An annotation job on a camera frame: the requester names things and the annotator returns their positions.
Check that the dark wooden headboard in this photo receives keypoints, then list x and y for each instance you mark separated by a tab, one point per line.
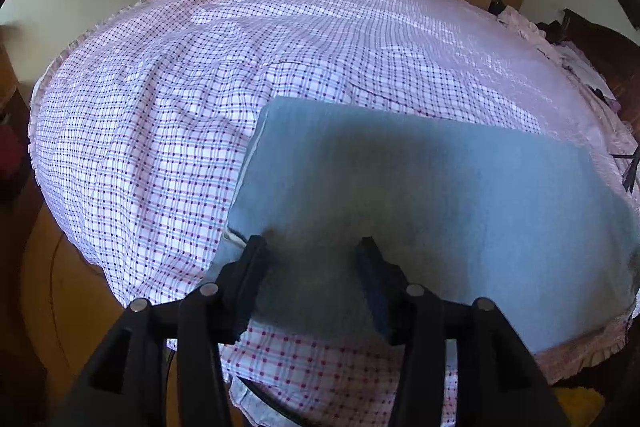
607	52

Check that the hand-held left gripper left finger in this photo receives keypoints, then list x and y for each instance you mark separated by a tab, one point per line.
254	277

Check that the yellow cloth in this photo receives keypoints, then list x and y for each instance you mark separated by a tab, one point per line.
580	402

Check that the blue pants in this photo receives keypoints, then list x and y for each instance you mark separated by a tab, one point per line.
425	217

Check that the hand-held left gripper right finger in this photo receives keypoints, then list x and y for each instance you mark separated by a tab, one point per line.
372	287

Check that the pink checkered bed sheet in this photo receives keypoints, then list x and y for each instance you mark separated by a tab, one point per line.
280	107

